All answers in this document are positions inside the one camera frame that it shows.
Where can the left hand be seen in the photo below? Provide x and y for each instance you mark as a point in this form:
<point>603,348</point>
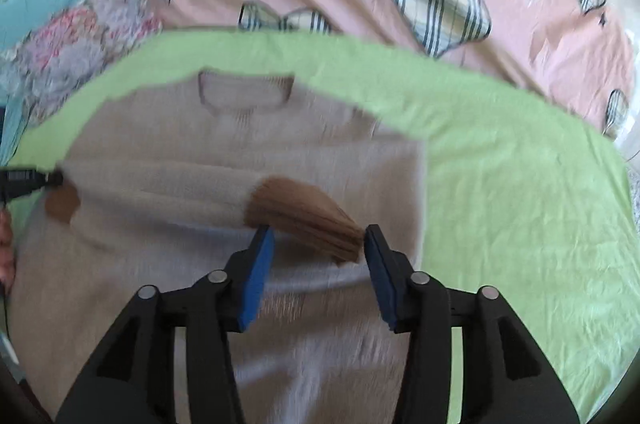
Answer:
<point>7,257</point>

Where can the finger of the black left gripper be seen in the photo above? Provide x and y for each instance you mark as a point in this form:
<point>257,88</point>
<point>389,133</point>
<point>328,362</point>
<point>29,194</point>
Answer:
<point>20,182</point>

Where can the green bed sheet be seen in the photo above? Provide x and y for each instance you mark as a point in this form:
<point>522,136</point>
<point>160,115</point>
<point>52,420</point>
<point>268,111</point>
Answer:
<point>519,194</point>

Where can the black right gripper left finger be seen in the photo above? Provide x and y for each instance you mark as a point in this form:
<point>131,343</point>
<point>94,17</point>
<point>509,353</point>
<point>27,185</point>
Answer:
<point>129,377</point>

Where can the floral patterned pillow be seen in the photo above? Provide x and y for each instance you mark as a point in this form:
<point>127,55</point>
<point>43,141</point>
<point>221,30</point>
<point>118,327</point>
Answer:
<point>77,44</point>

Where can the beige knit sweater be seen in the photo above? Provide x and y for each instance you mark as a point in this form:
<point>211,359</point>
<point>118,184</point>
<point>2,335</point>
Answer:
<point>164,185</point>

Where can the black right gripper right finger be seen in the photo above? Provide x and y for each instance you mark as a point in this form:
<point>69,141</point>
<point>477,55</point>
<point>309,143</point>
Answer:
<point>507,378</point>

